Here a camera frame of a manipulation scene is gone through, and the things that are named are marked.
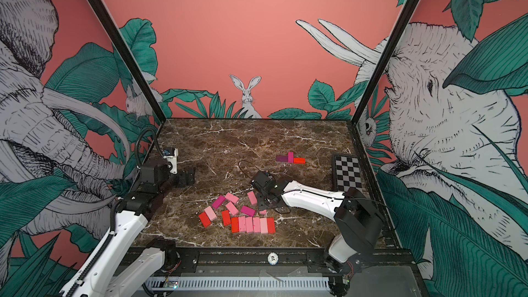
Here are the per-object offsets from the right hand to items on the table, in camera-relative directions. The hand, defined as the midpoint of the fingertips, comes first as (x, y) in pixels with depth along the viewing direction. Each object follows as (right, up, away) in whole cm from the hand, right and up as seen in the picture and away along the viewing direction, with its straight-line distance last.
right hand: (262, 201), depth 84 cm
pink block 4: (0, -5, +1) cm, 6 cm away
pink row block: (-8, -9, -2) cm, 12 cm away
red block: (+18, +15, +19) cm, 30 cm away
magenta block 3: (-7, -5, +2) cm, 9 cm away
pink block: (-22, -6, +1) cm, 23 cm away
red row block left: (-11, -9, -2) cm, 15 cm away
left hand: (-30, +16, -5) cm, 35 cm away
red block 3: (-15, -7, 0) cm, 17 cm away
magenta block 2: (-20, -2, +4) cm, 20 cm away
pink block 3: (-5, 0, +6) cm, 8 cm away
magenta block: (+14, +17, +20) cm, 29 cm away
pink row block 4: (0, -9, -2) cm, 9 cm away
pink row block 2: (-5, -9, -2) cm, 11 cm away
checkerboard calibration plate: (+39, +10, +11) cm, 42 cm away
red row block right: (+3, -10, -2) cm, 10 cm away
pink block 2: (-14, -3, +3) cm, 15 cm away
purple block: (+9, +16, +20) cm, 27 cm away
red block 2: (-24, -8, -1) cm, 25 cm away
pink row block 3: (-2, -9, -3) cm, 10 cm away
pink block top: (-14, 0, +5) cm, 15 cm away
